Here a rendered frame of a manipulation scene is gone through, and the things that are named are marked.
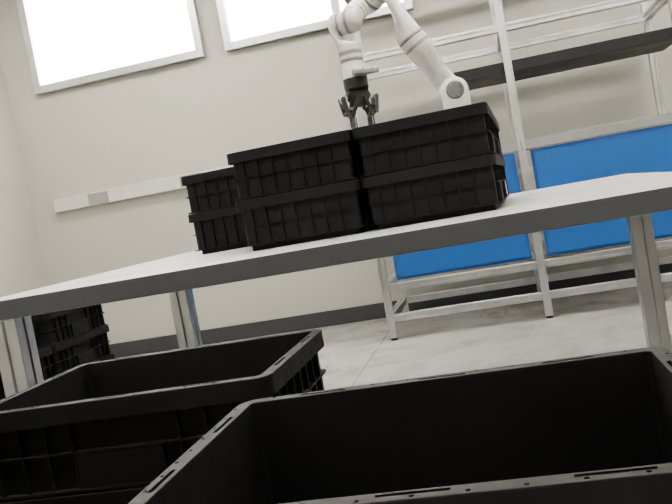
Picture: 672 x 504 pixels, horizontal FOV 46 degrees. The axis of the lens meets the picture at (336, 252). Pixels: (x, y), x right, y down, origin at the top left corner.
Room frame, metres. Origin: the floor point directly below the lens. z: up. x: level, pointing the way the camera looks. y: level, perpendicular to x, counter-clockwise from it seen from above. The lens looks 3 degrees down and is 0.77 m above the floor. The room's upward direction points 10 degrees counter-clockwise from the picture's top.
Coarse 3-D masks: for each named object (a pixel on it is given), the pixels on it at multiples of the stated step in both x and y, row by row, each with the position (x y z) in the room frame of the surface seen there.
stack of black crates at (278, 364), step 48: (288, 336) 1.17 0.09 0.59; (48, 384) 1.13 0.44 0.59; (96, 384) 1.24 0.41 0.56; (144, 384) 1.22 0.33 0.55; (192, 384) 1.20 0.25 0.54; (240, 384) 0.89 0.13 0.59; (288, 384) 0.99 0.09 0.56; (0, 432) 0.95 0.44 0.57; (48, 432) 0.95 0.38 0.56; (96, 432) 0.94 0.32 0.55; (144, 432) 0.93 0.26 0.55; (192, 432) 0.91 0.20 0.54; (0, 480) 0.96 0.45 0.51; (48, 480) 0.95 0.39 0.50; (96, 480) 0.93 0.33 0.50; (144, 480) 0.92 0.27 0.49
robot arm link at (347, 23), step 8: (344, 8) 2.51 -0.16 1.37; (352, 8) 2.43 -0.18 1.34; (360, 8) 2.50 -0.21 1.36; (336, 16) 2.43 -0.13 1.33; (344, 16) 2.42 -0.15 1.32; (352, 16) 2.41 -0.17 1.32; (360, 16) 2.43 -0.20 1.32; (344, 24) 2.42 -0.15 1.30; (352, 24) 2.41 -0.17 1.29; (360, 24) 2.43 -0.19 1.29; (344, 32) 2.44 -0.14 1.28; (352, 32) 2.44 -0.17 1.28
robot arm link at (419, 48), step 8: (424, 32) 2.69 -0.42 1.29; (408, 40) 2.66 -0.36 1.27; (416, 40) 2.66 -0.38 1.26; (424, 40) 2.66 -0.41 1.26; (408, 48) 2.67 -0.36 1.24; (416, 48) 2.66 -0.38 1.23; (424, 48) 2.66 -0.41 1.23; (432, 48) 2.68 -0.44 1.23; (408, 56) 2.70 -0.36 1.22; (416, 56) 2.68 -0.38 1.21; (424, 56) 2.67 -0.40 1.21; (432, 56) 2.68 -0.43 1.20; (416, 64) 2.71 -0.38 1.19; (424, 64) 2.69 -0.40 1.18; (432, 64) 2.70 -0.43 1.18; (440, 64) 2.71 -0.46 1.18; (424, 72) 2.72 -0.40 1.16; (432, 72) 2.71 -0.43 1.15; (440, 72) 2.71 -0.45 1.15; (448, 72) 2.72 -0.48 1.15; (432, 80) 2.72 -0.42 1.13; (440, 80) 2.72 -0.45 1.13; (440, 96) 2.73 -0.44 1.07
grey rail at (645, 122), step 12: (636, 120) 4.01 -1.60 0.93; (648, 120) 3.99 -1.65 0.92; (660, 120) 3.98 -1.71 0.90; (576, 132) 4.07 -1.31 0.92; (588, 132) 4.05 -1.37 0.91; (600, 132) 4.04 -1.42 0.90; (612, 132) 4.03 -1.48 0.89; (504, 144) 4.14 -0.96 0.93; (516, 144) 4.13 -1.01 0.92; (528, 144) 4.11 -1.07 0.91; (540, 144) 4.10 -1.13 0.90; (552, 144) 4.09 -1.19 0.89
